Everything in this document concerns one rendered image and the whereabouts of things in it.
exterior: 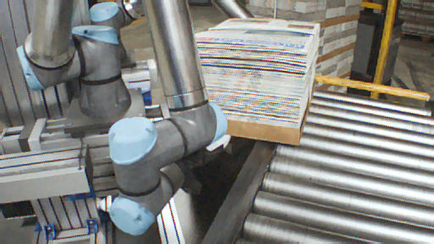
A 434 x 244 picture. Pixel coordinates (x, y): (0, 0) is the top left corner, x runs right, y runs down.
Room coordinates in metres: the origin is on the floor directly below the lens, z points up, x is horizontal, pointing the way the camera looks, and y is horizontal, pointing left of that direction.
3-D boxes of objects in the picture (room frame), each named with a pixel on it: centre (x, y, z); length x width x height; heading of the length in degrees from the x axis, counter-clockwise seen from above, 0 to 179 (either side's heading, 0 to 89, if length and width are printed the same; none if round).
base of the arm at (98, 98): (0.81, 0.32, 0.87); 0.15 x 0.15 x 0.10
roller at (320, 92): (0.91, -0.51, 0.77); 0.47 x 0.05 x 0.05; 68
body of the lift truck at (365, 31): (2.93, -1.43, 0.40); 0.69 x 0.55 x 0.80; 45
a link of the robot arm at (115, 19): (1.29, 0.45, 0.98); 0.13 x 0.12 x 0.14; 169
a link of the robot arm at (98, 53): (0.80, 0.32, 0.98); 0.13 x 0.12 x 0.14; 133
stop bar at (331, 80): (0.98, -0.55, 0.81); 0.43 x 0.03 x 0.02; 68
